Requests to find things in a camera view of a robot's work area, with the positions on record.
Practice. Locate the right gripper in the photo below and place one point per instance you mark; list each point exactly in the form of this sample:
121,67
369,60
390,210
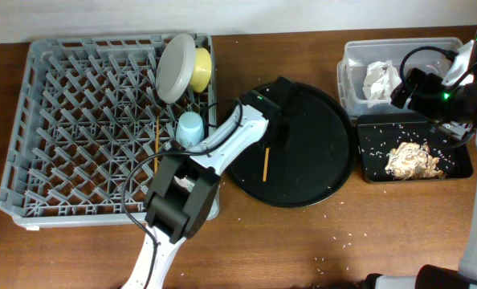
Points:
428,83

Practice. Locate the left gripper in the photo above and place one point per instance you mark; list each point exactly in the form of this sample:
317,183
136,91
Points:
282,139

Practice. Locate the food scraps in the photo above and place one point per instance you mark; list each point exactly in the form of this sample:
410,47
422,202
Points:
413,161

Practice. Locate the blue plastic cup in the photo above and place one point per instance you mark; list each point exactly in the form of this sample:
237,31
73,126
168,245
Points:
190,129

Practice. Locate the white paper napkin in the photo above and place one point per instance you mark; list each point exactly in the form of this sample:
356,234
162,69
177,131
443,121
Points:
380,80

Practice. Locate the yellow plastic bowl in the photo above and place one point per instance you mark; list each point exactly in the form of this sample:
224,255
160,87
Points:
202,71

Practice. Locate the pink plastic cup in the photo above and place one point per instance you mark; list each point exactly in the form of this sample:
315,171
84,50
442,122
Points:
186,184

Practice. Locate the grey plate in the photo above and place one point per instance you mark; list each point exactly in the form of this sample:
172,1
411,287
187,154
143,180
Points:
175,68

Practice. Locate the wooden chopstick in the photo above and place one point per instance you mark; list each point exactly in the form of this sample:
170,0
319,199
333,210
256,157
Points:
157,134
266,163

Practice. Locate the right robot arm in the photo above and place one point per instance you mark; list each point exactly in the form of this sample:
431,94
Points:
463,109

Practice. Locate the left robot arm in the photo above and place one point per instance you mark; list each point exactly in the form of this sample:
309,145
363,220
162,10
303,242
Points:
183,189

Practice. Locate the black rectangular waste tray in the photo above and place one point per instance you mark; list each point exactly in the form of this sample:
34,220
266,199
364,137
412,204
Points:
378,134

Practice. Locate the grey dishwasher rack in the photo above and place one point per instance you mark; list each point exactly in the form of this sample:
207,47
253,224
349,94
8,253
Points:
85,119

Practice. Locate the round black tray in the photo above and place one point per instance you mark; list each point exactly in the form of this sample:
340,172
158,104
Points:
319,158

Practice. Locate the clear plastic bin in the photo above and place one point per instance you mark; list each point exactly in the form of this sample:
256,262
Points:
352,70

